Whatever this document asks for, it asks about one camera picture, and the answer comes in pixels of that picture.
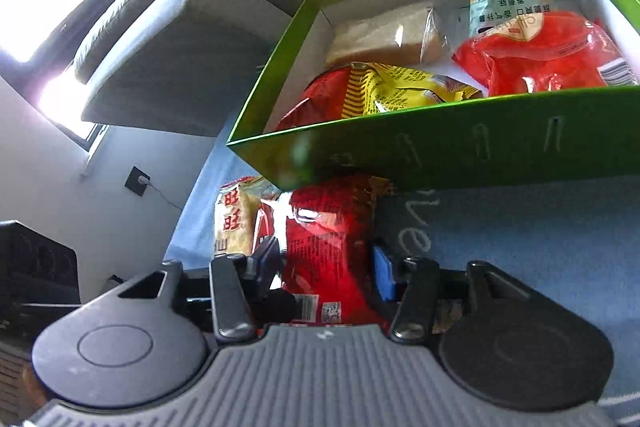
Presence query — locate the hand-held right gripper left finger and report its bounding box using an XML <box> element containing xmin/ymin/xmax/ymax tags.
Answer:
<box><xmin>116</xmin><ymin>235</ymin><xmax>281</xmax><ymax>343</ymax></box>

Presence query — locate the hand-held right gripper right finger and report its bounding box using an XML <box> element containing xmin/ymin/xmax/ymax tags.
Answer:
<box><xmin>371</xmin><ymin>245</ymin><xmax>534</xmax><ymax>342</ymax></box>

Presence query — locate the red printed snack packet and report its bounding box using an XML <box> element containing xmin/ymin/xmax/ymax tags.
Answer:
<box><xmin>257</xmin><ymin>174</ymin><xmax>394</xmax><ymax>329</ymax></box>

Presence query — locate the green cardboard box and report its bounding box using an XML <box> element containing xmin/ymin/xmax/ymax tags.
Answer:
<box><xmin>226</xmin><ymin>0</ymin><xmax>640</xmax><ymax>194</ymax></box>

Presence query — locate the red yellow snack bag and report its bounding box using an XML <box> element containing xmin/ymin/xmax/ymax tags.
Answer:
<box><xmin>273</xmin><ymin>62</ymin><xmax>484</xmax><ymax>132</ymax></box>

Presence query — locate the bagged bread slice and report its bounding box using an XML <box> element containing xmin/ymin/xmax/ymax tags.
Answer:
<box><xmin>325</xmin><ymin>0</ymin><xmax>452</xmax><ymax>66</ymax></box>

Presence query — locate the red plastic snack bag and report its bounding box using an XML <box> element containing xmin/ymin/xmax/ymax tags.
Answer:
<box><xmin>452</xmin><ymin>9</ymin><xmax>640</xmax><ymax>97</ymax></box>

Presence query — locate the yellow white rice cracker packet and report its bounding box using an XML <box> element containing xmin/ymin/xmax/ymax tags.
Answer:
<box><xmin>213</xmin><ymin>176</ymin><xmax>282</xmax><ymax>258</ymax></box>

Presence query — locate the striped blue blanket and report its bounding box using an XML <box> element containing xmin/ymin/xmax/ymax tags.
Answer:
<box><xmin>164</xmin><ymin>127</ymin><xmax>640</xmax><ymax>427</ymax></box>

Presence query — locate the grey sofa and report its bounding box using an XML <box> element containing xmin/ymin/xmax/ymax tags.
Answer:
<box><xmin>72</xmin><ymin>0</ymin><xmax>342</xmax><ymax>138</ymax></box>

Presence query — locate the thin black cable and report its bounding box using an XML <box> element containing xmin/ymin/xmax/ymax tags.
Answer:
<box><xmin>142</xmin><ymin>179</ymin><xmax>185</xmax><ymax>212</ymax></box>

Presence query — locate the black wall socket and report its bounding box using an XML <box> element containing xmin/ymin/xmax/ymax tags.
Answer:
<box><xmin>123</xmin><ymin>165</ymin><xmax>151</xmax><ymax>197</ymax></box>

